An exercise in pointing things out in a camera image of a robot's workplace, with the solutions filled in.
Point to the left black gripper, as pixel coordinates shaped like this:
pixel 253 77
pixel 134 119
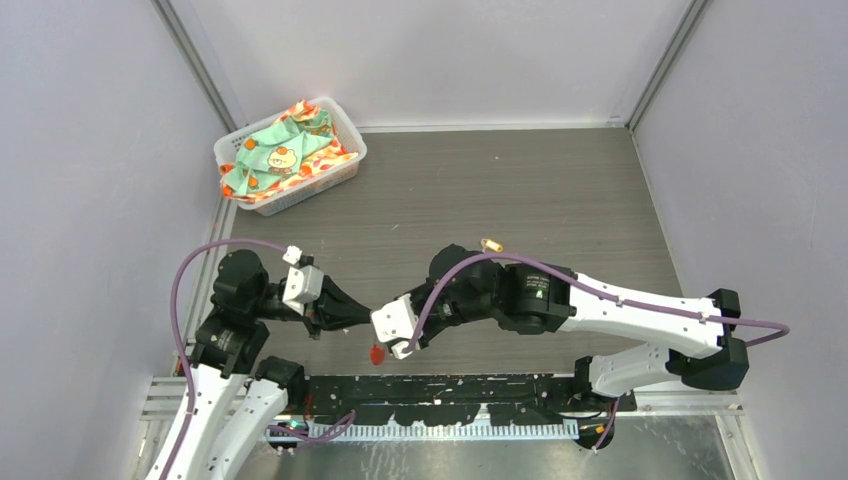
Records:
pixel 333 308

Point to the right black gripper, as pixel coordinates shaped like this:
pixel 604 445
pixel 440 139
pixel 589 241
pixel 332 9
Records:
pixel 416 294

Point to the red keyring with metal chain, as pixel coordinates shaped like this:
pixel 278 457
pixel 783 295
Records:
pixel 377 354

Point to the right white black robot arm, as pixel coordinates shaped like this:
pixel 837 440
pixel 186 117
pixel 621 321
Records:
pixel 684 339

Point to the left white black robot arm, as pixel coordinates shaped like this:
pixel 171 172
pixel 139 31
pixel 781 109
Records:
pixel 232 398

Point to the key with yellow tag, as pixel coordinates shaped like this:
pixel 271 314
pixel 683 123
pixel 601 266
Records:
pixel 490 245

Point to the white plastic basket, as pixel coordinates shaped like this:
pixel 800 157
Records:
pixel 344 132

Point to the colourful patterned cloth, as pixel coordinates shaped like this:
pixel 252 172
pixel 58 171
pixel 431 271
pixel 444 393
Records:
pixel 291 149

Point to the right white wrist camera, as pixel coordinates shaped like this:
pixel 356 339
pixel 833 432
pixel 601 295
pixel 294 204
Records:
pixel 394 325

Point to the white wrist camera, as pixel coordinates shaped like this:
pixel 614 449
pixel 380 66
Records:
pixel 394 325
pixel 295 257

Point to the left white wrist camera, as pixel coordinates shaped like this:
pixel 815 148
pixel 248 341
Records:
pixel 295 257

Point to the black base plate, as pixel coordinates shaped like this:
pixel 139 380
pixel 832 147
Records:
pixel 445 400

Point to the aluminium front rail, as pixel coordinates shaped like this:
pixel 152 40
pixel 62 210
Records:
pixel 161 403

